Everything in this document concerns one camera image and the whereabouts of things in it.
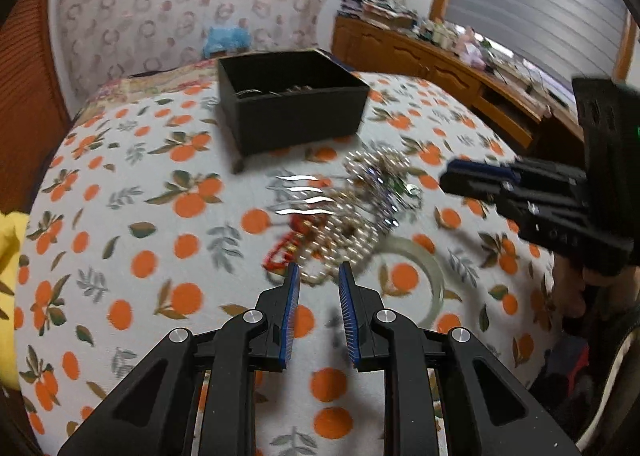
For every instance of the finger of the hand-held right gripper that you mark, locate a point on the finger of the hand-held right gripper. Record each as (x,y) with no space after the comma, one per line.
(480,175)
(550,223)

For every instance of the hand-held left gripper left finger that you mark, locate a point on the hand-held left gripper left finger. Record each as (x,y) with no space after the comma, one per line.
(291,308)

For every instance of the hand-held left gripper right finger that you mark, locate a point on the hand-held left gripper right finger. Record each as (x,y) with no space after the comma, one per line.
(347,308)

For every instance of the black jewelry box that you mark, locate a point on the black jewelry box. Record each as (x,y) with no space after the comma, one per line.
(295,111)

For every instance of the silver jewelry pieces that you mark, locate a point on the silver jewelry pieces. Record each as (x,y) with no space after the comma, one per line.
(280,90)

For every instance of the person's right hand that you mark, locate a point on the person's right hand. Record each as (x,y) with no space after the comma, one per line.
(570,286)

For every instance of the pale green jade bangle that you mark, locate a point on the pale green jade bangle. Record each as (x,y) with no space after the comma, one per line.
(434,268)

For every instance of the silver wavy hair clip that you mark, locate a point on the silver wavy hair clip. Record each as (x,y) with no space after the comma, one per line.
(305,196)

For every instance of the wooden sideboard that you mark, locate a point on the wooden sideboard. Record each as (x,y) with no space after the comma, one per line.
(415,59)

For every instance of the dark cloth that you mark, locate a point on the dark cloth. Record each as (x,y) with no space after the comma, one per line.
(580,376)

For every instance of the orange print tablecloth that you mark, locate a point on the orange print tablecloth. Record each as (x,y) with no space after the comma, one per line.
(150,196)

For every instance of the clutter of books and bottles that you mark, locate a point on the clutter of books and bottles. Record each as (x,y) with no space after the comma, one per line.
(400,11)

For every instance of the patchwork cloth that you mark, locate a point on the patchwork cloth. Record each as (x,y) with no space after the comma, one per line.
(150,81)

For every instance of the blue plush toy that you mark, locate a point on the blue plush toy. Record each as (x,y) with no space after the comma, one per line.
(226,40)

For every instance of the yellow cloth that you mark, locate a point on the yellow cloth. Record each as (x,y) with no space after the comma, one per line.
(11,286)

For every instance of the brown wooden door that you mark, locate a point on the brown wooden door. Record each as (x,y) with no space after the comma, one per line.
(27,86)

